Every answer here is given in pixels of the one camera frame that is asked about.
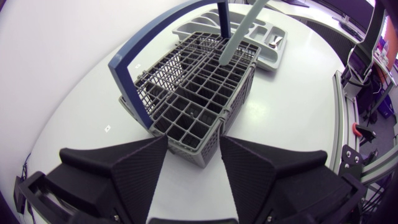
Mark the grey cutlery basket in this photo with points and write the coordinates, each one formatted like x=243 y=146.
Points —
x=199 y=102

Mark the steel spoon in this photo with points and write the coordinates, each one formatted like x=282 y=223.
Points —
x=275 y=41

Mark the pale plastic spoon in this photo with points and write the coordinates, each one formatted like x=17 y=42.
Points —
x=241 y=31

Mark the grey cutlery tray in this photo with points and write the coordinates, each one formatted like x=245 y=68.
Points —
x=264 y=37

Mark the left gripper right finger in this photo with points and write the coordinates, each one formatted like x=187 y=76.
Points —
x=258 y=177

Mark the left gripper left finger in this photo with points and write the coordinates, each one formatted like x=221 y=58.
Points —
x=130 y=174

